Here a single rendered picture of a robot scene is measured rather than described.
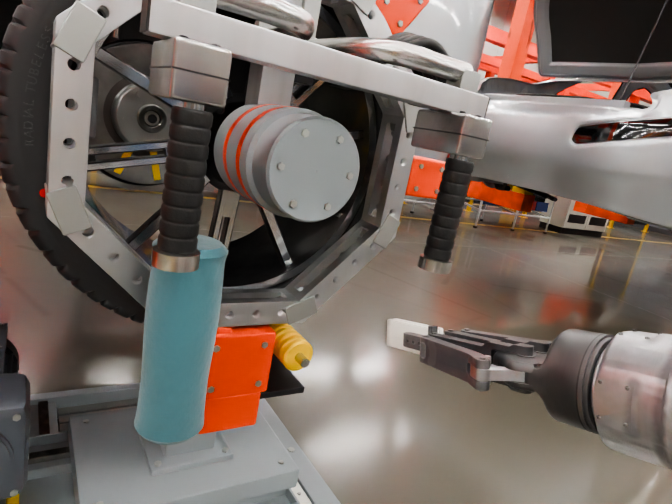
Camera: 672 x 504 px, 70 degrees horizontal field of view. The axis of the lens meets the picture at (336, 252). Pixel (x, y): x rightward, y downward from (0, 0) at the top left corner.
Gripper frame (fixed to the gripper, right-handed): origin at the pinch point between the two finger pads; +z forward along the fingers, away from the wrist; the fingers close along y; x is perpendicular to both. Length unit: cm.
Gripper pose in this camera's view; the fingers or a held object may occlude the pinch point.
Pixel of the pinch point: (413, 337)
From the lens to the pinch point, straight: 53.8
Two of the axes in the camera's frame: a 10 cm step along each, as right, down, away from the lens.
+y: -7.9, 0.0, -6.1
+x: -0.3, 10.0, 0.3
